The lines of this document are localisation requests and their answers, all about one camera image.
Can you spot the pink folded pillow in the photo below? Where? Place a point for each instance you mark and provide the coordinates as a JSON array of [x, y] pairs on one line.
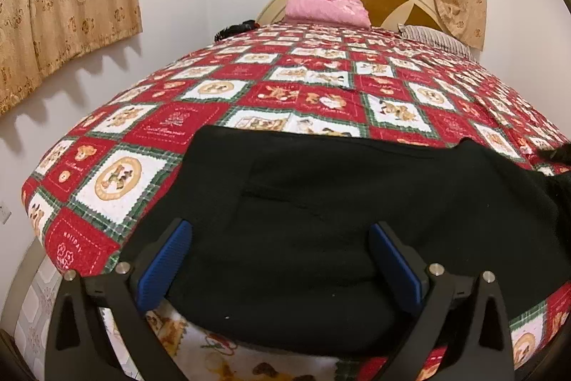
[[325, 9]]

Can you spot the black object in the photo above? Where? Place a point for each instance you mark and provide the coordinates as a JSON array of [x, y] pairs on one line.
[[234, 30]]

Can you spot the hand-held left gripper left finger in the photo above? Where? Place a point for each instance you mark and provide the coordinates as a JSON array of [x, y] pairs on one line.
[[166, 260]]

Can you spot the red checkered printed blanket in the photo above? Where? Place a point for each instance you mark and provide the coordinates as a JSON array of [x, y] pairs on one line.
[[267, 95]]

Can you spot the striped pillow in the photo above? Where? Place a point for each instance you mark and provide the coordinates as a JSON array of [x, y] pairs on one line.
[[435, 38]]

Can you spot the black pants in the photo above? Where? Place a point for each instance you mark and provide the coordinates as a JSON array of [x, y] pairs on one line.
[[312, 207]]

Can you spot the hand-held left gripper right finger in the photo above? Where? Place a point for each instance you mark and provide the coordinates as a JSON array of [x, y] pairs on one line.
[[397, 269]]

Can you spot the white wall socket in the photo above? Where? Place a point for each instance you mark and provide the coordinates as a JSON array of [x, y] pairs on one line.
[[4, 212]]

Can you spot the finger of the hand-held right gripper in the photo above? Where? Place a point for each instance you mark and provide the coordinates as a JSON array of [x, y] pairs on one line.
[[560, 154]]

